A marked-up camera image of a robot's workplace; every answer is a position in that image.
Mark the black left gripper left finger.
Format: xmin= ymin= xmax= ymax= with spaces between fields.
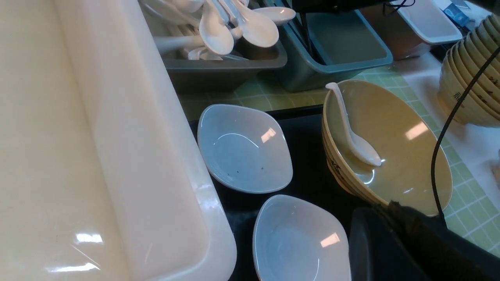
xmin=349 ymin=208 xmax=430 ymax=281

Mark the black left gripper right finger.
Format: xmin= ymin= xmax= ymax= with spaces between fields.
xmin=373 ymin=201 xmax=500 ymax=281

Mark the white square dish front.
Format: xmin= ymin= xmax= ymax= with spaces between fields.
xmin=252 ymin=194 xmax=352 ymax=281

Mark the white square dish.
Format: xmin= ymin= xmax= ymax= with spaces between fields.
xmin=197 ymin=104 xmax=293 ymax=194
xmin=252 ymin=194 xmax=352 ymax=281

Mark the white soup spoon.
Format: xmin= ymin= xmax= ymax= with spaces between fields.
xmin=325 ymin=82 xmax=382 ymax=167

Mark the tan noodle bowl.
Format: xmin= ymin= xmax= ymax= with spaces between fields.
xmin=321 ymin=80 xmax=439 ymax=217

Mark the green checkered tablecloth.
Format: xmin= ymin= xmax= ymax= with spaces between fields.
xmin=178 ymin=65 xmax=499 ymax=256

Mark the black serving tray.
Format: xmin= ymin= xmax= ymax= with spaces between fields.
xmin=189 ymin=105 xmax=500 ymax=281

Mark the stack of tan bowls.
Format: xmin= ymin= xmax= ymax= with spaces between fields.
xmin=437 ymin=14 xmax=500 ymax=128

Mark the blue-grey chopstick bin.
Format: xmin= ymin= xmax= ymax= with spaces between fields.
xmin=276 ymin=11 xmax=393 ymax=92

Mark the white rectangular container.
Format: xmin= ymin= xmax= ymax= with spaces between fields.
xmin=359 ymin=0 xmax=463 ymax=60

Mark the grey spoon bin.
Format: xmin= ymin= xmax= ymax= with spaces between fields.
xmin=141 ymin=8 xmax=287 ymax=94

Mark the bundle of black chopsticks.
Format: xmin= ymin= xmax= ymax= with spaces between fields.
xmin=291 ymin=13 xmax=320 ymax=60

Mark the pile of white spoons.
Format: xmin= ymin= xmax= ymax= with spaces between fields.
xmin=139 ymin=0 xmax=296 ymax=60

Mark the large white plastic tub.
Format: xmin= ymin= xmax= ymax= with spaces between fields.
xmin=0 ymin=0 xmax=237 ymax=281

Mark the black camera cable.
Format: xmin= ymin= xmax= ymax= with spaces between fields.
xmin=430 ymin=47 xmax=500 ymax=225

